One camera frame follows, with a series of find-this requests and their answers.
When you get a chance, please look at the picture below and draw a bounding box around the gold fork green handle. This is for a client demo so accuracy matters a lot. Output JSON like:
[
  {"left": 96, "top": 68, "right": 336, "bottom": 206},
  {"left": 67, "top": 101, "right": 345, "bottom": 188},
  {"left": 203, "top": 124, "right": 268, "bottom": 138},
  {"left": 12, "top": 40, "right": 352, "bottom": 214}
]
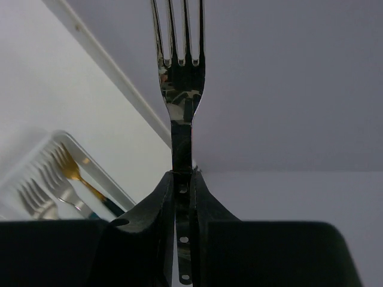
[{"left": 54, "top": 142, "right": 125, "bottom": 217}]

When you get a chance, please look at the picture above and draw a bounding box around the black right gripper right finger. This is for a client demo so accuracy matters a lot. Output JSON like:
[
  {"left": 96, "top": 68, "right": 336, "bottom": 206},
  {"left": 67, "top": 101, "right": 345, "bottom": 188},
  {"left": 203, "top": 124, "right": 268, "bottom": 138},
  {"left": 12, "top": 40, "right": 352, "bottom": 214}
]
[{"left": 191, "top": 170, "right": 362, "bottom": 286}]

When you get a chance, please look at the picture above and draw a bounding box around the silver fork teal speckled handle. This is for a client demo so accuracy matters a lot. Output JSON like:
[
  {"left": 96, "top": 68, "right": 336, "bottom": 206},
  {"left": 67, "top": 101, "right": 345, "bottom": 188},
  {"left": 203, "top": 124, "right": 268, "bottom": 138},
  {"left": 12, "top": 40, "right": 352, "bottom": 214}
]
[{"left": 38, "top": 149, "right": 100, "bottom": 219}]

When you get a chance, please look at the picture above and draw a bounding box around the silver fork slim handle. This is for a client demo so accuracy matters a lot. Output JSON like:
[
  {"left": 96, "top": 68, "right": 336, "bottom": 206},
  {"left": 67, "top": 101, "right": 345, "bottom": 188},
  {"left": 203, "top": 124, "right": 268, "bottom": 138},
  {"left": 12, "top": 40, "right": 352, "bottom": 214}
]
[{"left": 17, "top": 179, "right": 60, "bottom": 220}]

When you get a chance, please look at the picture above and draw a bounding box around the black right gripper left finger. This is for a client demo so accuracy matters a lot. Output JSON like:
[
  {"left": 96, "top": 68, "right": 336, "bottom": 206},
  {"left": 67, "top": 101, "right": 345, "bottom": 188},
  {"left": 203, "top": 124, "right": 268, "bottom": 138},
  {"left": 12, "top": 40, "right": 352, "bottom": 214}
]
[{"left": 1, "top": 172, "right": 174, "bottom": 286}]

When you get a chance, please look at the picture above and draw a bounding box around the silver fork black speckled handle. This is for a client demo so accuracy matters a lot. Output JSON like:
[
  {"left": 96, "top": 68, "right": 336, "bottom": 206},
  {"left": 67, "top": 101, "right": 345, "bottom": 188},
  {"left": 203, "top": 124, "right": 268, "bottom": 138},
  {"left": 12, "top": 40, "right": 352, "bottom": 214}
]
[{"left": 151, "top": 1, "right": 205, "bottom": 285}]

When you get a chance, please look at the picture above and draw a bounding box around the white compartment tray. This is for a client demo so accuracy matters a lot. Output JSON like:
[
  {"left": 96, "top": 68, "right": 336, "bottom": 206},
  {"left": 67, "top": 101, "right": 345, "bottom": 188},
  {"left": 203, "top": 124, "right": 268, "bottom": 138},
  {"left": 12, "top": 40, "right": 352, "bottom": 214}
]
[{"left": 1, "top": 130, "right": 135, "bottom": 221}]

